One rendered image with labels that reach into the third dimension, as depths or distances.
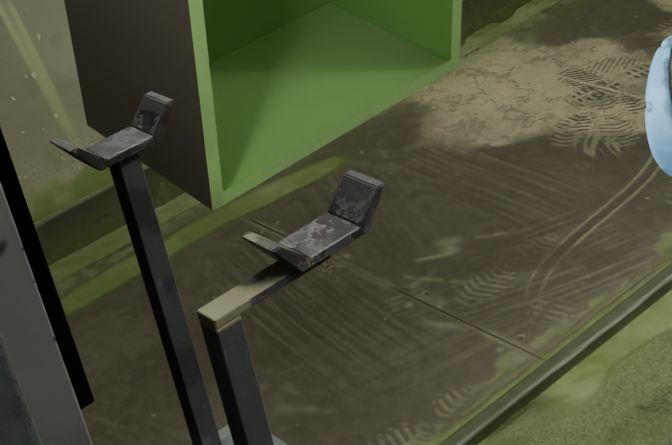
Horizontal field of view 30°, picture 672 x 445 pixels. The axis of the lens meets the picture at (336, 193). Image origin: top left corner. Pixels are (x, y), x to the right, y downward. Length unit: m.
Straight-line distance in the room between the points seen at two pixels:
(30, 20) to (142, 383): 0.94
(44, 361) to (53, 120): 1.60
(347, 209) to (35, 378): 0.68
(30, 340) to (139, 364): 1.19
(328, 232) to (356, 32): 1.82
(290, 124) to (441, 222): 0.58
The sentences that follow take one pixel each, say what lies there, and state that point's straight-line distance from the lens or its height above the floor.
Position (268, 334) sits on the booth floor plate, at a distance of 2.45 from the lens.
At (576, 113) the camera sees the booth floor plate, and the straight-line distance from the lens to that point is 3.05.
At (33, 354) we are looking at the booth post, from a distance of 1.29.
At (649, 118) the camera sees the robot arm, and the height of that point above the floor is 0.84.
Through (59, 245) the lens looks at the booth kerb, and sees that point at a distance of 2.83.
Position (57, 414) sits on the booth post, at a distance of 1.34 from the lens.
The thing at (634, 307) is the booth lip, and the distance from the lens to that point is 2.39.
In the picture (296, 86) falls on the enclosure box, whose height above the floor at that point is 0.49.
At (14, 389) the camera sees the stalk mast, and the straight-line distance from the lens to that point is 0.67.
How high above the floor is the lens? 1.44
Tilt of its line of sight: 29 degrees down
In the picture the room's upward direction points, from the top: 11 degrees counter-clockwise
